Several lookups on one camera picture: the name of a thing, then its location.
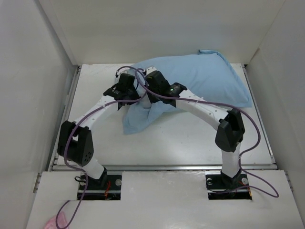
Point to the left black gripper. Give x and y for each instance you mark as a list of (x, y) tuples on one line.
[(136, 95)]

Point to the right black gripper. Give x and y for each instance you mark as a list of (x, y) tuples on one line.
[(153, 99)]

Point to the light blue pillowcase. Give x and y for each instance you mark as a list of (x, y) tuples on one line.
[(207, 74)]

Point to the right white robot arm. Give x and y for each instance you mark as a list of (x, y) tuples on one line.
[(228, 124)]

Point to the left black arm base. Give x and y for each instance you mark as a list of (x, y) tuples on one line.
[(106, 188)]

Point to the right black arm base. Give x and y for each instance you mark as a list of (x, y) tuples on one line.
[(222, 187)]

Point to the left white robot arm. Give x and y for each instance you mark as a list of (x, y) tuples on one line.
[(75, 140)]

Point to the pink cloth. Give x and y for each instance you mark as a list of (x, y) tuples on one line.
[(61, 220)]

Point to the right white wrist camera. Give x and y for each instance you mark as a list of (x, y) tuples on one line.
[(150, 70)]

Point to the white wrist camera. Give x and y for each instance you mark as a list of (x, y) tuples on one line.
[(150, 70), (118, 74)]

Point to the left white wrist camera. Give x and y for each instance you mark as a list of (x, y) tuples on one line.
[(118, 74)]

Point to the aluminium left rail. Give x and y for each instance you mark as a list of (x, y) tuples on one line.
[(68, 100)]

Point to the aluminium rail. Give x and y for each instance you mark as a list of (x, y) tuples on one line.
[(68, 100), (178, 168)]

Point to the aluminium front rail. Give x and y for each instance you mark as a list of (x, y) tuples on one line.
[(178, 168)]

